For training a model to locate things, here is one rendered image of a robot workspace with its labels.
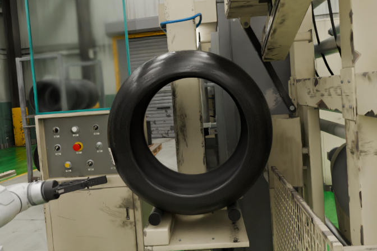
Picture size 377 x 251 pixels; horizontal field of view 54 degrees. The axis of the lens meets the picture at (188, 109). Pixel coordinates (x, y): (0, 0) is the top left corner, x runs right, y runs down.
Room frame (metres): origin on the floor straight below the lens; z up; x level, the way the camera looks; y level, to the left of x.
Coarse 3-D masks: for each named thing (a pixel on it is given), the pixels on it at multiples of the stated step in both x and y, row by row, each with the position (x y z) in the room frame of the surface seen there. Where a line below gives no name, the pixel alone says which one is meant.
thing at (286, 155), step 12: (276, 120) 1.56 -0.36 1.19; (288, 120) 1.56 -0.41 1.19; (276, 132) 1.56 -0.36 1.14; (288, 132) 1.56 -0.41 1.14; (300, 132) 1.55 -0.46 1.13; (276, 144) 1.56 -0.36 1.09; (288, 144) 1.56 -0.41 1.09; (300, 144) 1.55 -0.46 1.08; (276, 156) 1.56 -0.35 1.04; (288, 156) 1.56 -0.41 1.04; (300, 156) 1.55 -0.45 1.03; (288, 168) 1.56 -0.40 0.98; (300, 168) 1.56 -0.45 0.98; (276, 180) 1.56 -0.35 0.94; (288, 180) 1.56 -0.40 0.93; (300, 180) 1.56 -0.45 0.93
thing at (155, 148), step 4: (148, 120) 8.71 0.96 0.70; (148, 124) 8.56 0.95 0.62; (148, 128) 8.55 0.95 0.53; (148, 132) 8.55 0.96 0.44; (148, 136) 8.54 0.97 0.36; (148, 140) 8.53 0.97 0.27; (148, 144) 8.53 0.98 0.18; (152, 144) 8.71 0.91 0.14; (156, 144) 8.66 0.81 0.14; (160, 144) 8.73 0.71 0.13; (152, 148) 8.00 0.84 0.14; (156, 148) 8.19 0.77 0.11; (160, 148) 8.71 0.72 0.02; (152, 152) 7.68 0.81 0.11; (156, 152) 8.18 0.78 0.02
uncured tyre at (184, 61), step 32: (160, 64) 1.28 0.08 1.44; (192, 64) 1.27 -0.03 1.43; (224, 64) 1.29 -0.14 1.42; (128, 96) 1.29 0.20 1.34; (256, 96) 1.28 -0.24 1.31; (128, 128) 1.29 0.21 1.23; (256, 128) 1.26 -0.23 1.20; (128, 160) 1.28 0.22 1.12; (256, 160) 1.26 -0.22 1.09; (160, 192) 1.28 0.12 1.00; (192, 192) 1.53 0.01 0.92; (224, 192) 1.27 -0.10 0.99
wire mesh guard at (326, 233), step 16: (272, 192) 1.62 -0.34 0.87; (288, 192) 1.22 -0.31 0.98; (272, 208) 1.64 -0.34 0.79; (288, 208) 1.27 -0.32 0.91; (304, 208) 1.01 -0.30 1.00; (272, 224) 1.64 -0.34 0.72; (288, 224) 1.30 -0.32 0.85; (304, 224) 1.06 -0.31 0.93; (320, 224) 0.88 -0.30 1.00; (304, 240) 1.08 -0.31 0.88; (336, 240) 0.79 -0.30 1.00
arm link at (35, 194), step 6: (30, 186) 1.41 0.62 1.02; (36, 186) 1.40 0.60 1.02; (42, 186) 1.41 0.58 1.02; (30, 192) 1.39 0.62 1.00; (36, 192) 1.39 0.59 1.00; (42, 192) 1.40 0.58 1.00; (30, 198) 1.39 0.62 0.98; (36, 198) 1.39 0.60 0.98; (42, 198) 1.39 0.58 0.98; (36, 204) 1.41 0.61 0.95
